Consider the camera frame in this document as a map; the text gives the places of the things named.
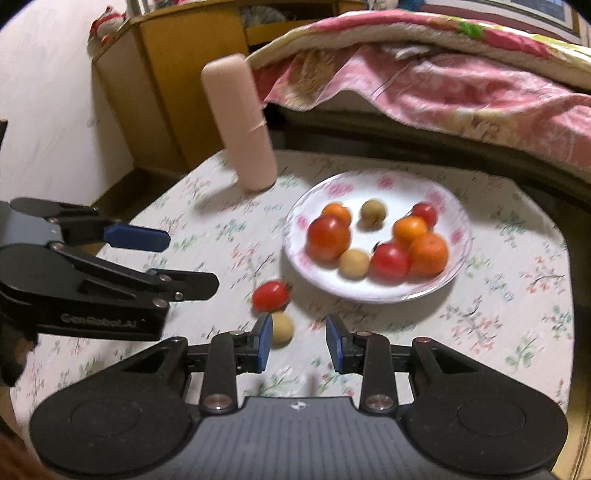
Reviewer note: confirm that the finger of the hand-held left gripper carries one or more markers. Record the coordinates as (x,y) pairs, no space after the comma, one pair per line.
(136,237)
(189,286)

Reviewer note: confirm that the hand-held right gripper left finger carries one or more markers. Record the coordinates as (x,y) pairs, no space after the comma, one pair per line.
(264,344)

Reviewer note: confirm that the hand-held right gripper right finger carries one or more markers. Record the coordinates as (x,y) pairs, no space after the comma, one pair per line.
(333,344)

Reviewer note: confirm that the tan longan fruit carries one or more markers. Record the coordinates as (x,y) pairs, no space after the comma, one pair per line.
(373,213)
(354,264)
(282,328)

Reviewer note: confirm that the small red tomato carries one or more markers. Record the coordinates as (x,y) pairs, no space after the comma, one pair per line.
(270,295)
(390,263)
(425,213)

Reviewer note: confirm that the large red tomato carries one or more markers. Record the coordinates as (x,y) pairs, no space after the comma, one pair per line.
(328,240)

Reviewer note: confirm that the white floral plate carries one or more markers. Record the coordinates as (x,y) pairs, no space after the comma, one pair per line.
(429,290)

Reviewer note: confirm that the large mandarin orange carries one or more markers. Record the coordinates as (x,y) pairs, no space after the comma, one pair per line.
(429,254)

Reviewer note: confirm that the small mandarin orange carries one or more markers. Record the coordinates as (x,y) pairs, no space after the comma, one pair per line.
(336,212)

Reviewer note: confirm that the medium mandarin orange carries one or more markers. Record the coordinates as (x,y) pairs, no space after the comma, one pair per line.
(408,229)

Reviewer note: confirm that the pink ribbed cylinder container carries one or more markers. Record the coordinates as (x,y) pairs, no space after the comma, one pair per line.
(240,124)

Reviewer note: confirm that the wooden cabinet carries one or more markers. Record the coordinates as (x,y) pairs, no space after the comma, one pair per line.
(175,69)

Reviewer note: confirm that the floral tablecloth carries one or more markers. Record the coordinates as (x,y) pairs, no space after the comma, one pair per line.
(508,300)

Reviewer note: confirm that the red white plush toy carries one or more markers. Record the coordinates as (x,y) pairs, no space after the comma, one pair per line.
(108,25)

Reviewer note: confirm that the pink floral blanket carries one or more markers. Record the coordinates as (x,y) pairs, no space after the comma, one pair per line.
(461,92)

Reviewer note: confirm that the colourful floral quilt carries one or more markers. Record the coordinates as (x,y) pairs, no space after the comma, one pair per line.
(415,27)

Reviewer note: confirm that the dark bed frame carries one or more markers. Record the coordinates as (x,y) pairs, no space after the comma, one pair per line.
(415,143)

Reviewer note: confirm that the framed wall picture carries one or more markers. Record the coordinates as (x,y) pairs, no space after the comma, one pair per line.
(531,9)

